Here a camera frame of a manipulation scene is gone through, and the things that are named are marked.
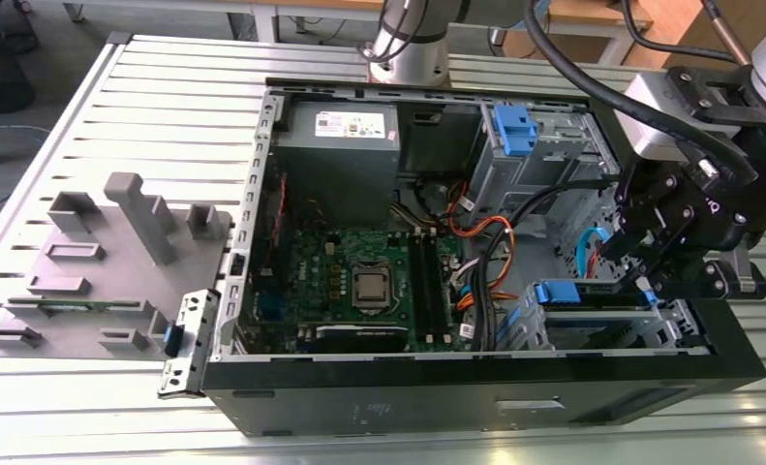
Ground black side camera bracket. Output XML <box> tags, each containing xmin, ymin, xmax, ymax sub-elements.
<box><xmin>705</xmin><ymin>241</ymin><xmax>766</xmax><ymax>297</ymax></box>

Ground black RAM slot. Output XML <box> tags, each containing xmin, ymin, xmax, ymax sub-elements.
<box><xmin>410</xmin><ymin>227</ymin><xmax>437</xmax><ymax>343</ymax></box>
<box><xmin>425</xmin><ymin>227</ymin><xmax>454</xmax><ymax>343</ymax></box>

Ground thick black case cable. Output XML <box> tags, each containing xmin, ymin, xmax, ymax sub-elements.
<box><xmin>471</xmin><ymin>177</ymin><xmax>626</xmax><ymax>351</ymax></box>

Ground black PC case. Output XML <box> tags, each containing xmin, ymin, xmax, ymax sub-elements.
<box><xmin>198</xmin><ymin>75</ymin><xmax>766</xmax><ymax>435</ymax></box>

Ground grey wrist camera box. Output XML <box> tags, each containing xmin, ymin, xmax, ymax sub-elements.
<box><xmin>618</xmin><ymin>72</ymin><xmax>746</xmax><ymax>161</ymax></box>

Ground green RAM stick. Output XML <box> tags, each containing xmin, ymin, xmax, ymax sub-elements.
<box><xmin>36</xmin><ymin>300</ymin><xmax>136</xmax><ymax>314</ymax></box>

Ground orange yellow power wire bundle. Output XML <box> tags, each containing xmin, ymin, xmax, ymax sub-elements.
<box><xmin>446</xmin><ymin>181</ymin><xmax>519</xmax><ymax>311</ymax></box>

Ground metal expansion card retainer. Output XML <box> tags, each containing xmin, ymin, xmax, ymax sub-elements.
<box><xmin>155</xmin><ymin>288</ymin><xmax>222</xmax><ymax>399</ymax></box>

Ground wooden desk white frame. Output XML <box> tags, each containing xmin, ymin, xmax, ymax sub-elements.
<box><xmin>489</xmin><ymin>0</ymin><xmax>656</xmax><ymax>67</ymax></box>

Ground yellow black power wires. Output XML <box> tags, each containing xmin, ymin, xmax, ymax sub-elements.
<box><xmin>389</xmin><ymin>201</ymin><xmax>439</xmax><ymax>230</ymax></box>

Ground grey metal disk bay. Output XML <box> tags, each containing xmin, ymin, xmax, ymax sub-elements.
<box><xmin>517</xmin><ymin>278</ymin><xmax>681</xmax><ymax>351</ymax></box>

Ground black wrist mounting plate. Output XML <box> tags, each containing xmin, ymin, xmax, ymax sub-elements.
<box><xmin>669</xmin><ymin>65</ymin><xmax>766</xmax><ymax>125</ymax></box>

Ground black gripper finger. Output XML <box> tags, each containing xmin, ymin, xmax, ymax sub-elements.
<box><xmin>604</xmin><ymin>163</ymin><xmax>673</xmax><ymax>262</ymax></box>
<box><xmin>638</xmin><ymin>211</ymin><xmax>708</xmax><ymax>307</ymax></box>

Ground grey power supply unit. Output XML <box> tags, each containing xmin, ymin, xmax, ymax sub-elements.
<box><xmin>270</xmin><ymin>101</ymin><xmax>402</xmax><ymax>229</ymax></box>

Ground black office chair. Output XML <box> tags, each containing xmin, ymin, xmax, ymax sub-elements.
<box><xmin>0</xmin><ymin>0</ymin><xmax>42</xmax><ymax>115</ymax></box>

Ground thin red wire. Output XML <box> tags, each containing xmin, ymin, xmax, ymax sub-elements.
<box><xmin>260</xmin><ymin>171</ymin><xmax>293</xmax><ymax>280</ymax></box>

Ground grey parts rack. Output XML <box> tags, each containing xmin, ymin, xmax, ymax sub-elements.
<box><xmin>0</xmin><ymin>171</ymin><xmax>239</xmax><ymax>360</ymax></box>

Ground brown tipped robot cable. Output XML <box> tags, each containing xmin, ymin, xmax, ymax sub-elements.
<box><xmin>702</xmin><ymin>0</ymin><xmax>756</xmax><ymax>67</ymax></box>

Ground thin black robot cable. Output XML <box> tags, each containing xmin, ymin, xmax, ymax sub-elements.
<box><xmin>620</xmin><ymin>0</ymin><xmax>744</xmax><ymax>62</ymax></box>

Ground silver CPU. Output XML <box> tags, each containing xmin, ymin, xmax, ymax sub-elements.
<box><xmin>353</xmin><ymin>269</ymin><xmax>391</xmax><ymax>300</ymax></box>

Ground blue drive latch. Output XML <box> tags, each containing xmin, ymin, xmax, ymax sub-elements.
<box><xmin>493</xmin><ymin>104</ymin><xmax>541</xmax><ymax>157</ymax></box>

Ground black CPU socket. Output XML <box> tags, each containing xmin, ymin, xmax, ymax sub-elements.
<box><xmin>346</xmin><ymin>261</ymin><xmax>401</xmax><ymax>311</ymax></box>

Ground hard disk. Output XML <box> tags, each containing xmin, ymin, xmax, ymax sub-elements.
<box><xmin>497</xmin><ymin>279</ymin><xmax>657</xmax><ymax>351</ymax></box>

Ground green motherboard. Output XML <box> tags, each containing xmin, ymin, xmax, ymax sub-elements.
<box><xmin>236</xmin><ymin>227</ymin><xmax>471</xmax><ymax>355</ymax></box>

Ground grey metal drive cage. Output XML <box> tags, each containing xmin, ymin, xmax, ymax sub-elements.
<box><xmin>469</xmin><ymin>101</ymin><xmax>621</xmax><ymax>214</ymax></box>

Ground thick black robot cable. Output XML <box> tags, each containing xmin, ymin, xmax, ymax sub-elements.
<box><xmin>522</xmin><ymin>0</ymin><xmax>760</xmax><ymax>183</ymax></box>

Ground black graphics card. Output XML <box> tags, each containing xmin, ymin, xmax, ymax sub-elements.
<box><xmin>297</xmin><ymin>323</ymin><xmax>410</xmax><ymax>354</ymax></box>

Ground blue data wire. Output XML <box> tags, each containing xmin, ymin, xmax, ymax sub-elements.
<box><xmin>576</xmin><ymin>226</ymin><xmax>610</xmax><ymax>281</ymax></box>

